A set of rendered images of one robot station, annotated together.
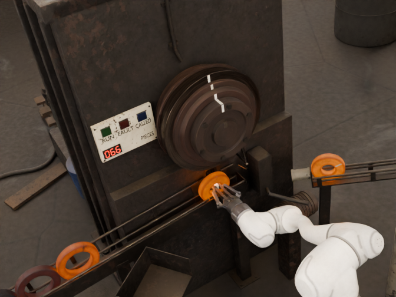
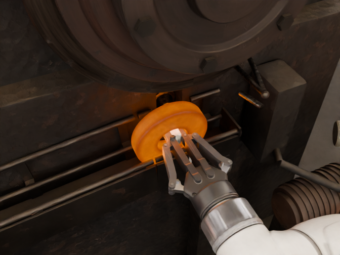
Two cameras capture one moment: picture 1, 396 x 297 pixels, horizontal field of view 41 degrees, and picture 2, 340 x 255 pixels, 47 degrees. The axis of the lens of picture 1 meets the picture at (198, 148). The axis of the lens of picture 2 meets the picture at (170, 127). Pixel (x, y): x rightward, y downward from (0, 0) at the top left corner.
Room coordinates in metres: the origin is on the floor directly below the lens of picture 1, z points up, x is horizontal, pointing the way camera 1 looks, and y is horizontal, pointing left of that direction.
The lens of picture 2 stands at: (1.27, -0.04, 1.32)
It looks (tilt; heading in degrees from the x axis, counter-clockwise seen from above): 46 degrees down; 0
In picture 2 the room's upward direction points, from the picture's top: straight up
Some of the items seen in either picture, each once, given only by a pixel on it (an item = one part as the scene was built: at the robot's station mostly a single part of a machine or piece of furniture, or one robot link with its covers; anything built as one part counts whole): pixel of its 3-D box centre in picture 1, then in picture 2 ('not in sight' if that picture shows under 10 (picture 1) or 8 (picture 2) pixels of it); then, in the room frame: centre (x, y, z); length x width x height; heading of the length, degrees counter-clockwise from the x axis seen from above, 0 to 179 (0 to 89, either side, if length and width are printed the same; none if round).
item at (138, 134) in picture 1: (125, 132); not in sight; (1.77, 0.28, 1.15); 0.26 x 0.02 x 0.18; 115
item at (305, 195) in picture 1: (294, 236); (299, 235); (1.83, -0.43, 0.27); 0.22 x 0.13 x 0.53; 115
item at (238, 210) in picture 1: (242, 214); (230, 224); (1.59, -0.14, 0.75); 0.09 x 0.06 x 0.09; 115
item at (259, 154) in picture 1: (259, 170); (268, 112); (1.93, -0.28, 0.68); 0.11 x 0.08 x 0.24; 25
